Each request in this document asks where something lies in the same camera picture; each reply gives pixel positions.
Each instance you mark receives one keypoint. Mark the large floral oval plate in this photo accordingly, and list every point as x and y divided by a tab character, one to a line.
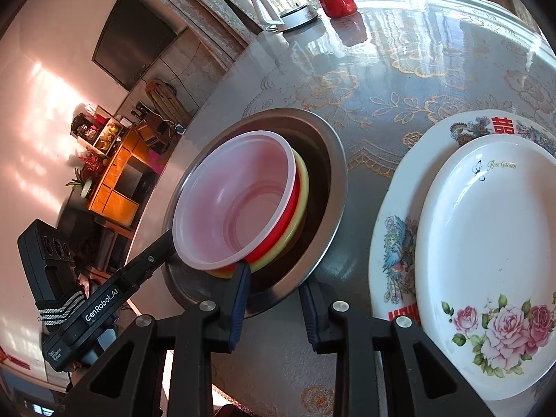
391	263

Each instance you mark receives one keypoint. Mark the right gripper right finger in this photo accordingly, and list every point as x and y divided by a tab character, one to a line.
384	367

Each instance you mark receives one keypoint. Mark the orange wooden cabinet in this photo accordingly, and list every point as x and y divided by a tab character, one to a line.
112	195

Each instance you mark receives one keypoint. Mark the stainless steel bowl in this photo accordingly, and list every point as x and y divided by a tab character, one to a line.
320	147

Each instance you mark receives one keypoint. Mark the red ceramic mug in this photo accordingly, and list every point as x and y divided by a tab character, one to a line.
338	8

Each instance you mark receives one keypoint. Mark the wall television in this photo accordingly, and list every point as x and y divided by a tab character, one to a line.
132	38

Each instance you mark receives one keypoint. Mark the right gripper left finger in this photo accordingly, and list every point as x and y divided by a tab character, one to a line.
162	367

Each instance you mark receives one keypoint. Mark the small white rose plate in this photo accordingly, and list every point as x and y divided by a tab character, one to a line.
485	263

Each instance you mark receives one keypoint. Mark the wooden folding chair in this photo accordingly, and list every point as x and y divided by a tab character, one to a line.
166	102

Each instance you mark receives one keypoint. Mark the red plastic bowl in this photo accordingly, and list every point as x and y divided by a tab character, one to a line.
262	161

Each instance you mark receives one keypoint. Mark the lace floral table mat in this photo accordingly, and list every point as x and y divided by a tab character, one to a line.
385	75

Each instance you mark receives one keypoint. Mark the beige window curtains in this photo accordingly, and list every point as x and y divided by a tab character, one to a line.
225	27

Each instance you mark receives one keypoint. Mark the glass electric kettle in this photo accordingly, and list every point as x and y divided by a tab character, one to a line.
284	15

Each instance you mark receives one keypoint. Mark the yellow plastic bowl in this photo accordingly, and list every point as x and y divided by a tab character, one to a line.
299	221

